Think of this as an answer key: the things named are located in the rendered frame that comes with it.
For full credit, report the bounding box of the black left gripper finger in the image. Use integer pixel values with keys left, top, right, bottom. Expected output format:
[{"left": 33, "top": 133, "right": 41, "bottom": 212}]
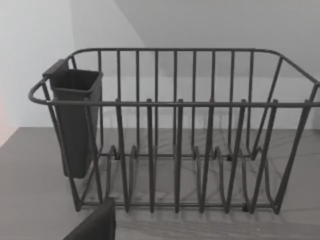
[{"left": 62, "top": 197, "right": 117, "bottom": 240}]

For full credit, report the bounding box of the dark grey utensil holder cup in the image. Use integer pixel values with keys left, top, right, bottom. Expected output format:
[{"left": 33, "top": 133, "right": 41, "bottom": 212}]
[{"left": 42, "top": 59, "right": 104, "bottom": 179}]

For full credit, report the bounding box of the dark grey wire dish rack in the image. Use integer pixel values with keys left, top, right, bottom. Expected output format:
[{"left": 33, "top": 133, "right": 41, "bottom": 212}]
[{"left": 28, "top": 47, "right": 320, "bottom": 215}]

